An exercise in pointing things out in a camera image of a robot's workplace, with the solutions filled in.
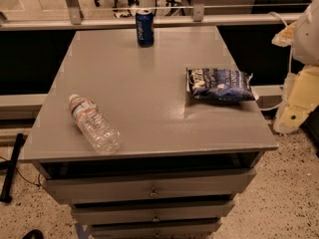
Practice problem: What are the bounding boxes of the bottom grey drawer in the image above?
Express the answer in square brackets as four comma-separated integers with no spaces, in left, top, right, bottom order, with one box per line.
[90,219,221,239]

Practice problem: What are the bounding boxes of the clear plastic water bottle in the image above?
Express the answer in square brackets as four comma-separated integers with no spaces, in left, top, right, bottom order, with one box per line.
[69,95,120,154]

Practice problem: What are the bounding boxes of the blue pepsi can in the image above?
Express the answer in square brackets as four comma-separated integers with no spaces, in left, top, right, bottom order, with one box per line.
[136,9,155,47]

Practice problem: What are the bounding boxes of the metal window rail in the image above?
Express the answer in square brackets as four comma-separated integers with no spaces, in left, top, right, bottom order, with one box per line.
[0,0,312,31]

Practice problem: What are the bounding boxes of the grey drawer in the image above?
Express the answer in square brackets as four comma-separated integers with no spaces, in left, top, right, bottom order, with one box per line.
[90,219,221,239]
[44,168,256,204]
[72,200,234,225]

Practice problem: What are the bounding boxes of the top grey drawer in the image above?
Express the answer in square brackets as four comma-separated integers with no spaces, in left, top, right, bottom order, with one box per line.
[44,168,256,204]

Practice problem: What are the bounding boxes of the middle grey drawer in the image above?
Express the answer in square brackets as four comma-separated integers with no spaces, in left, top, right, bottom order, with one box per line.
[72,200,234,225]

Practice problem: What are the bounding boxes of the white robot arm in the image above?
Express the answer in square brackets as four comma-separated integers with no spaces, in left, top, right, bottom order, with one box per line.
[272,0,319,133]

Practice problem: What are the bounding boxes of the blue chip bag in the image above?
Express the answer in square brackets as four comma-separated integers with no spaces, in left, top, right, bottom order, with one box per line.
[186,68,255,103]

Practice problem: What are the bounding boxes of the white cable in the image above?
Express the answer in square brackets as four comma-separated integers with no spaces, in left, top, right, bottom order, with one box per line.
[258,11,295,112]

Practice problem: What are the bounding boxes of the black shoe tip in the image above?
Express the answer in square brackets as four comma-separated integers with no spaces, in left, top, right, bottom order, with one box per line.
[22,229,44,239]

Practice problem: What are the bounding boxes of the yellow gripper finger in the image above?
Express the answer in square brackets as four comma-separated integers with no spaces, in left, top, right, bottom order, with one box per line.
[273,65,319,134]
[271,22,296,47]

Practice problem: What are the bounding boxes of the black stand leg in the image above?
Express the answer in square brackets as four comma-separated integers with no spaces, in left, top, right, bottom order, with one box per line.
[0,133,25,203]

